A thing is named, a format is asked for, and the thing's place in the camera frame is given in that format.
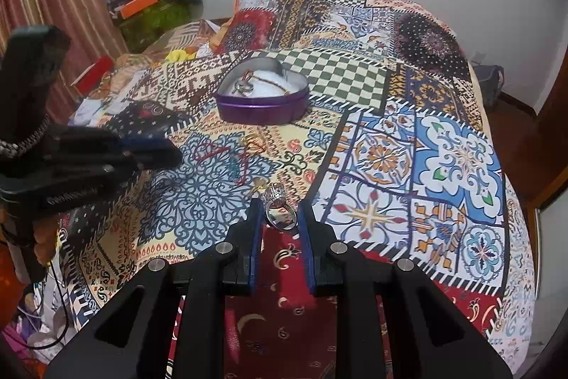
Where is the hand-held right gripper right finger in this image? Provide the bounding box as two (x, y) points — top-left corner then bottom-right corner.
(297, 199), (514, 379)

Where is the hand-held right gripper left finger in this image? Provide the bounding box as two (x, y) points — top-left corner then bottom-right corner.
(44, 198), (263, 379)

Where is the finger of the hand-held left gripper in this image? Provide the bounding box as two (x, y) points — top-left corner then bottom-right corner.
(100, 159), (145, 195)
(111, 137), (184, 169)

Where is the silver crown ring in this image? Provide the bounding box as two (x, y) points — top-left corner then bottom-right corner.
(263, 182), (299, 231)

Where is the purple heart-shaped tin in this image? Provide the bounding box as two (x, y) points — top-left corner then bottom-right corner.
(213, 56), (310, 126)

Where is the person's left hand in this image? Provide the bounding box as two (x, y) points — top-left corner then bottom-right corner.
(34, 223), (60, 270)

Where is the red flat box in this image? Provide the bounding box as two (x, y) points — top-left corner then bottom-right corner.
(70, 56), (115, 87)

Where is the yellow cloth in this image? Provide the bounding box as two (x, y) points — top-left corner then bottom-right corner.
(165, 48), (196, 63)

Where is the patchwork printed blanket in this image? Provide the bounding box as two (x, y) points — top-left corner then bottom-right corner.
(53, 0), (535, 379)

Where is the green plastic bag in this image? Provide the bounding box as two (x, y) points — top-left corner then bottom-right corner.
(116, 0), (196, 53)

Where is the orange box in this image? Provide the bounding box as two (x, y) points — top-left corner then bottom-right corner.
(119, 0), (159, 19)

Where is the grey-blue bag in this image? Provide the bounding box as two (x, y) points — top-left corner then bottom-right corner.
(476, 65), (505, 108)

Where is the braided wrist strap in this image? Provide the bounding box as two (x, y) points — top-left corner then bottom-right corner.
(0, 116), (51, 158)

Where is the silver ring with chain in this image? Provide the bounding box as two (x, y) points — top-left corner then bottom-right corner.
(228, 69), (294, 96)

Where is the black cable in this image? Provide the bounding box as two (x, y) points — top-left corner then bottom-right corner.
(27, 246), (72, 351)

